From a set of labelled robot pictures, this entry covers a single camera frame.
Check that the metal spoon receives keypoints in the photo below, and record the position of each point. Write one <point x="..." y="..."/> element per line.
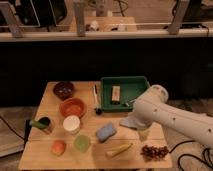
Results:
<point x="130" y="102"/>

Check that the green marker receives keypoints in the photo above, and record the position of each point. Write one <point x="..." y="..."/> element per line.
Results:
<point x="37" y="124"/>

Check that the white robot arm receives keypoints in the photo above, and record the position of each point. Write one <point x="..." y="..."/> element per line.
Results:
<point x="151" y="106"/>

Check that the grey blue cloth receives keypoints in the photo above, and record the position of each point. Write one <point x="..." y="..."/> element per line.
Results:
<point x="129" y="122"/>

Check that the white paper cup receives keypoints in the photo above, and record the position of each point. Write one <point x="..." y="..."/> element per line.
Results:
<point x="72" y="124"/>

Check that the blue sponge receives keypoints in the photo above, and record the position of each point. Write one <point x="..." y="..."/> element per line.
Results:
<point x="105" y="132"/>

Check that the white horizontal rail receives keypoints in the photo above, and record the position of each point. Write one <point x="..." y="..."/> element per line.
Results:
<point x="141" y="34"/>

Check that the white handled brush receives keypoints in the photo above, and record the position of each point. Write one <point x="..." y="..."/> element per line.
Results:
<point x="98" y="109"/>

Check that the dark brown bowl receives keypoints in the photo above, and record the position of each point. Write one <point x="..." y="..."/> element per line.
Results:
<point x="63" y="90"/>

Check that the orange fruit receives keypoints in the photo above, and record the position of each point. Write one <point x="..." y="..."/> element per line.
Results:
<point x="58" y="147"/>

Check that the yellow banana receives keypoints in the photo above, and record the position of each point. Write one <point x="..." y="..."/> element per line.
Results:
<point x="118" y="149"/>

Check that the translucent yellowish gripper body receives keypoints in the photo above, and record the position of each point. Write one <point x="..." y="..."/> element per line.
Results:
<point x="143" y="134"/>

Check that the orange bowl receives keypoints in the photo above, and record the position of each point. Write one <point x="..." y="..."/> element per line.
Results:
<point x="72" y="106"/>

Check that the green plastic cup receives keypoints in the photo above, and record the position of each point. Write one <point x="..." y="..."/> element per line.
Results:
<point x="82" y="143"/>

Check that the wooden block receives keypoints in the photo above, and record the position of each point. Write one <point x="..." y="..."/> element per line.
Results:
<point x="115" y="99"/>

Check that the green plastic tray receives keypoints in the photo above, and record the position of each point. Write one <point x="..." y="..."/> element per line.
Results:
<point x="130" y="88"/>

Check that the bunch of dark grapes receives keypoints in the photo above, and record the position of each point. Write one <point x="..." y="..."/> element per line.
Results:
<point x="153" y="153"/>

